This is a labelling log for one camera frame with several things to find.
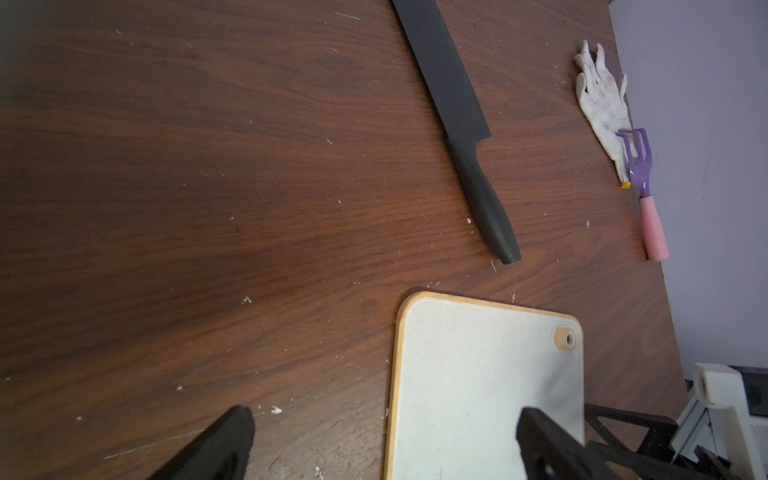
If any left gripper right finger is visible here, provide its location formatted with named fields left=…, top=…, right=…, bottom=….
left=516, top=407, right=618, bottom=480

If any black kitchen knife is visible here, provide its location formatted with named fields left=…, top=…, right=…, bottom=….
left=392, top=1, right=521, bottom=264

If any white cutting board orange rim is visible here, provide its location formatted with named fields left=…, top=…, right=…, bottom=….
left=384, top=291, right=585, bottom=479

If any purple pink toy rake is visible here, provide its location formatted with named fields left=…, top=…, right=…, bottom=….
left=617, top=128, right=670, bottom=262

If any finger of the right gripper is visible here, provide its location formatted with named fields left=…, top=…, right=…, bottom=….
left=584, top=404, right=714, bottom=479

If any white work glove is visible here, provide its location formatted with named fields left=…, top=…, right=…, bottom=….
left=573, top=40, right=632, bottom=189

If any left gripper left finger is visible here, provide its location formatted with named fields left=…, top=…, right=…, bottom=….
left=150, top=405, right=255, bottom=480

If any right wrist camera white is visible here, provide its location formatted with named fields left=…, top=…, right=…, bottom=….
left=672, top=363, right=767, bottom=479

